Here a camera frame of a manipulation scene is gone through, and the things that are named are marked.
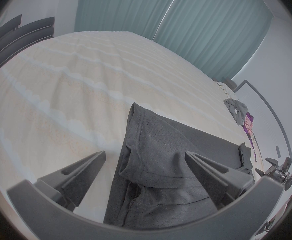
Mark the white printed pillow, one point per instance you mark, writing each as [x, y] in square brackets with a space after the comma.
[224, 87]

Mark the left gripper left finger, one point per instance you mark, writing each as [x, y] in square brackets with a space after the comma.
[81, 176]

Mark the bed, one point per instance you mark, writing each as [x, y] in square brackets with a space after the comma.
[86, 84]

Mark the black chest of drawers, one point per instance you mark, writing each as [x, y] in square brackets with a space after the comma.
[23, 41]

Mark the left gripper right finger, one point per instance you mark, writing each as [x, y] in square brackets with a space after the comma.
[215, 179]

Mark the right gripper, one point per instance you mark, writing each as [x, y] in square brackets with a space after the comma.
[279, 176]

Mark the grey knit garment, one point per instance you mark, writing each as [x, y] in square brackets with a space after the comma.
[240, 111]

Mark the pile of clothes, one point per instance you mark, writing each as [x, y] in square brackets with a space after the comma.
[248, 124]

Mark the black T-shirt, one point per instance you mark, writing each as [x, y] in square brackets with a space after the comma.
[156, 159]

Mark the blue-green curtain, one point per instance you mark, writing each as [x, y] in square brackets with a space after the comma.
[215, 29]
[126, 9]

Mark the grey bedside table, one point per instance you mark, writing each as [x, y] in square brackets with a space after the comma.
[229, 82]

